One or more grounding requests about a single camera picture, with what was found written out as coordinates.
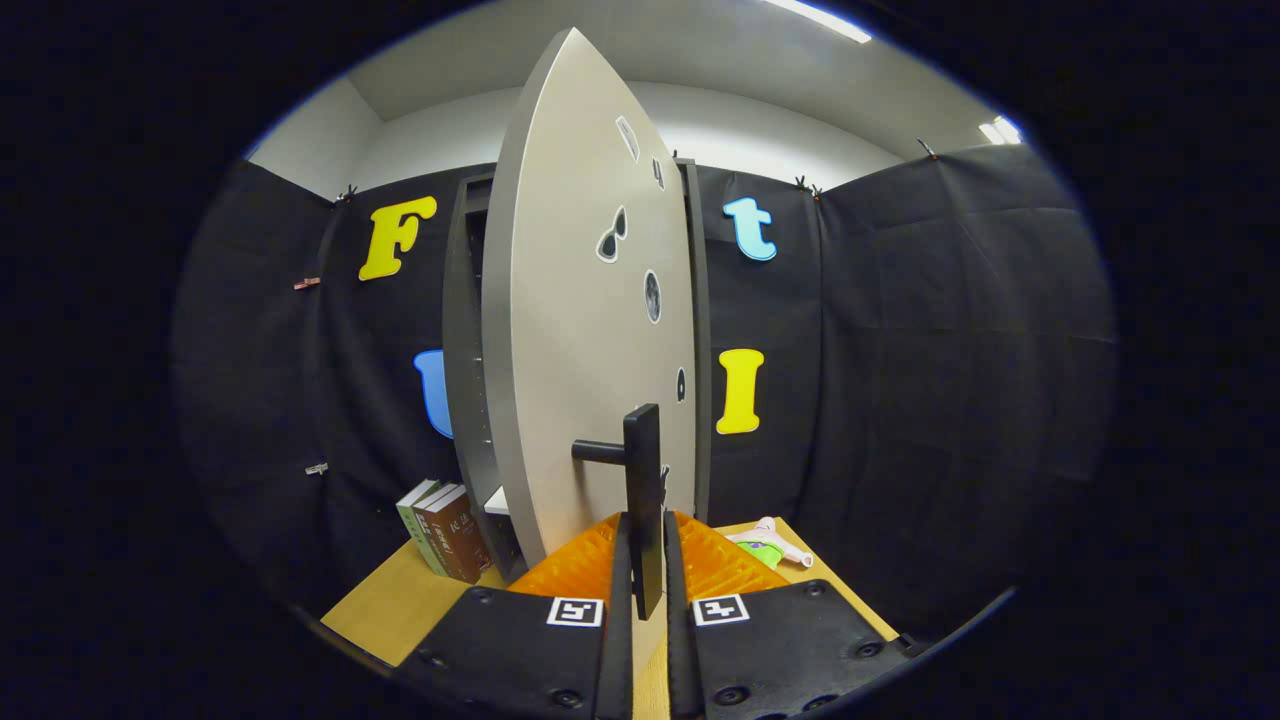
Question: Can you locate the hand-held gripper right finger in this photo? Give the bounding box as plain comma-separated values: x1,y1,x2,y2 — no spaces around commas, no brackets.
662,510,916,720

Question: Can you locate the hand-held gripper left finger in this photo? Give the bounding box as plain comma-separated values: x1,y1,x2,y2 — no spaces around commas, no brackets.
395,512,636,720

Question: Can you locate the black door handle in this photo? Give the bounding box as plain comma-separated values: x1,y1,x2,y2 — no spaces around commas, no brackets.
572,404,666,621

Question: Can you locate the grey cabinet door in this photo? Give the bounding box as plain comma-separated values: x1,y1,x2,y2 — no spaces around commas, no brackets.
482,27,698,571

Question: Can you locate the green and white plush toy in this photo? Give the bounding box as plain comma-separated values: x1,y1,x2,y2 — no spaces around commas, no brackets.
725,517,814,569

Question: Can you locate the brown spine book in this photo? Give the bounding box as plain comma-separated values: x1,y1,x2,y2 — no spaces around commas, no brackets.
424,487,494,585

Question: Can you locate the grey cabinet body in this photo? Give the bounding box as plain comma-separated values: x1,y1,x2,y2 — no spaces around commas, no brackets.
443,158,713,586

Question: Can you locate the black backdrop cloth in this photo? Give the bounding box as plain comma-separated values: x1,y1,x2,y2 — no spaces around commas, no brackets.
170,143,1119,641

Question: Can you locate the long ceiling light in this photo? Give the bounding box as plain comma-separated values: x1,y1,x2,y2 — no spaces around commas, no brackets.
765,0,873,45

